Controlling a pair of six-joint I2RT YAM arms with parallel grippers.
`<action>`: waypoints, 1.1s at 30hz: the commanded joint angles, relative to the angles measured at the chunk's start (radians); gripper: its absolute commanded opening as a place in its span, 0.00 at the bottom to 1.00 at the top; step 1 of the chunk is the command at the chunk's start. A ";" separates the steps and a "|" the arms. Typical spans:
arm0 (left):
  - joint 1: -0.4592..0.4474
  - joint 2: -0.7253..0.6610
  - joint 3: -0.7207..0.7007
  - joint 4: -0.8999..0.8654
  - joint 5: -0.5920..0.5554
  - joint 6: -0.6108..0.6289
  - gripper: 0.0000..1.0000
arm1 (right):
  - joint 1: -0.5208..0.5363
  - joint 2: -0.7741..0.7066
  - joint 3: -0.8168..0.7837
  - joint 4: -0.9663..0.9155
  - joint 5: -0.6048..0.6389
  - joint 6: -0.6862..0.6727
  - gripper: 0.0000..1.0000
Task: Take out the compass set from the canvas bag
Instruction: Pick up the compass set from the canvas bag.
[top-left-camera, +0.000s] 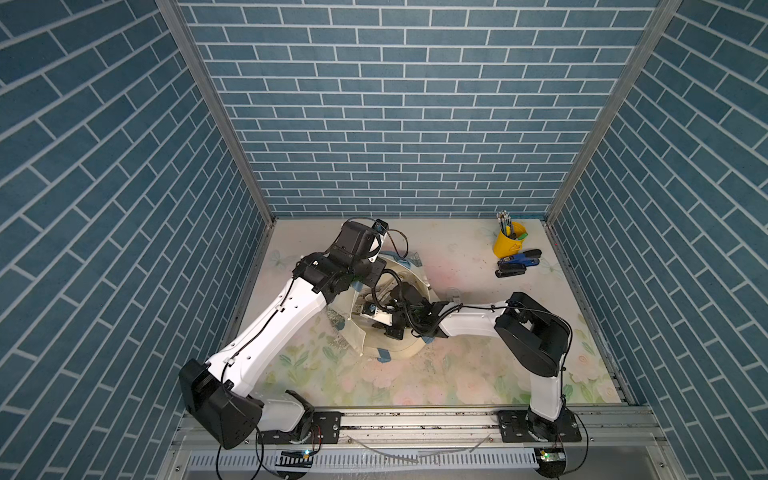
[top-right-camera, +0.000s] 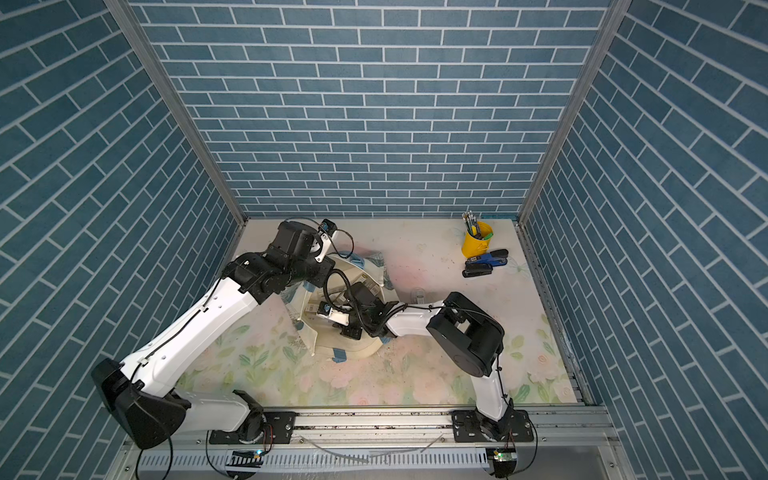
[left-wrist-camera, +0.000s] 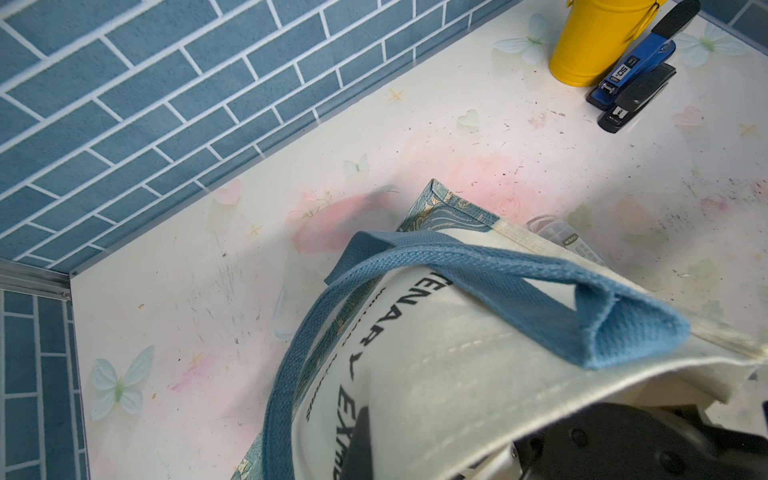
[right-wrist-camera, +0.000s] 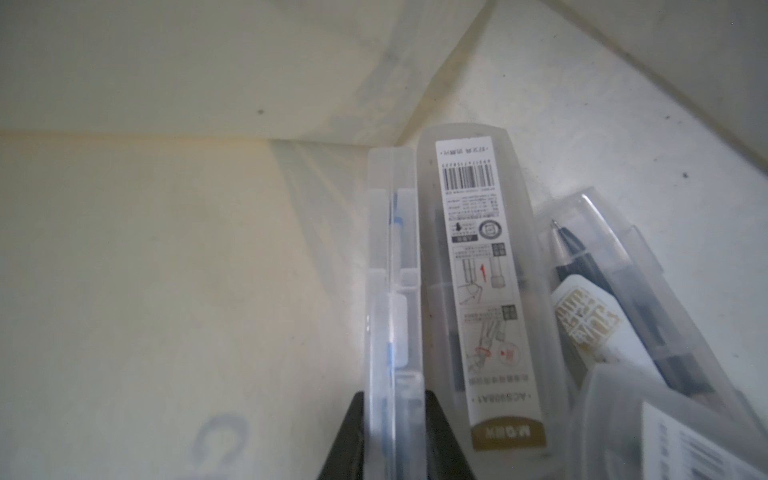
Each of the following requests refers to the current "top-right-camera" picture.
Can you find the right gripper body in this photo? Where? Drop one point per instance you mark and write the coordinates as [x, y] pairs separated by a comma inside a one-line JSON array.
[[358, 324]]

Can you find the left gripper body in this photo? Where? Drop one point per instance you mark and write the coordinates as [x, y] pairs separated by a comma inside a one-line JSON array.
[[312, 270]]

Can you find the cream canvas tote bag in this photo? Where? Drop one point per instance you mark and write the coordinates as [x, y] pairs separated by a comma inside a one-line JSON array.
[[333, 334]]

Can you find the clear compass set case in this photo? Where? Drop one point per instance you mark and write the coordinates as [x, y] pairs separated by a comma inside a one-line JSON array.
[[418, 296]]

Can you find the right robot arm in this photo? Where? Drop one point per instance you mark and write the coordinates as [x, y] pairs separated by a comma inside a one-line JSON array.
[[470, 338]]

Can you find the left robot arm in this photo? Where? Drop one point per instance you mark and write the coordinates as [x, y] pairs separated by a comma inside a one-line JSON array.
[[139, 391]]

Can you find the black stapler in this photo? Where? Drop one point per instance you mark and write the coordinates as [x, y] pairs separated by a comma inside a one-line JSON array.
[[476, 270]]

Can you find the yellow pen holder cup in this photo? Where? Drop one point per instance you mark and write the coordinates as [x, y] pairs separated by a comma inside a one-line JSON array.
[[477, 240]]

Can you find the blue stapler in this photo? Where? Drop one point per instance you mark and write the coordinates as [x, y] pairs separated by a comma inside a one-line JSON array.
[[494, 258]]

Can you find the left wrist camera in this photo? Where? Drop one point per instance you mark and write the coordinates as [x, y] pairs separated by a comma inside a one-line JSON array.
[[326, 232]]

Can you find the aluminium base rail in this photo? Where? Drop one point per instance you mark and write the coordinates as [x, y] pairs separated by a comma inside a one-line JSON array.
[[546, 442]]

